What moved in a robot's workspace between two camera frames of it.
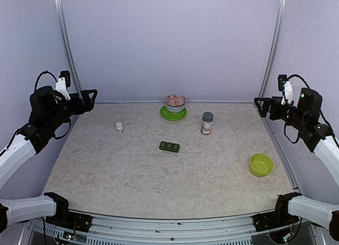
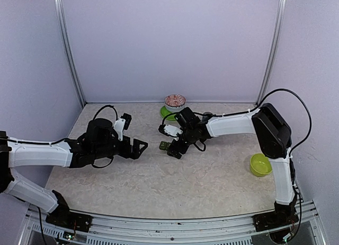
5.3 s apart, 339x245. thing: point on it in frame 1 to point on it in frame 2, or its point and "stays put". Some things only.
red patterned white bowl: [174, 103] stays put
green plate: [169, 115] stays put
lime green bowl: [260, 165] stays put
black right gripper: [274, 101] to [174, 153]
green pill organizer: [168, 146] stays put
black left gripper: [88, 105] to [135, 154]
